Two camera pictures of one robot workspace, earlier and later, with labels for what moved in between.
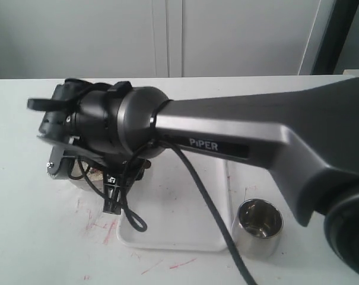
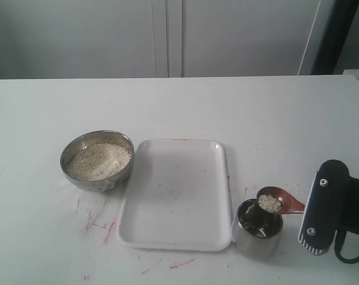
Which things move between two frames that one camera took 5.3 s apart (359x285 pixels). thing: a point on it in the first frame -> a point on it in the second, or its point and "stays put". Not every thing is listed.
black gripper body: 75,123 -> 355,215
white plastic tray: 177,215 stays put
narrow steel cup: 256,228 stays put
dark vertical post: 330,48 stays put
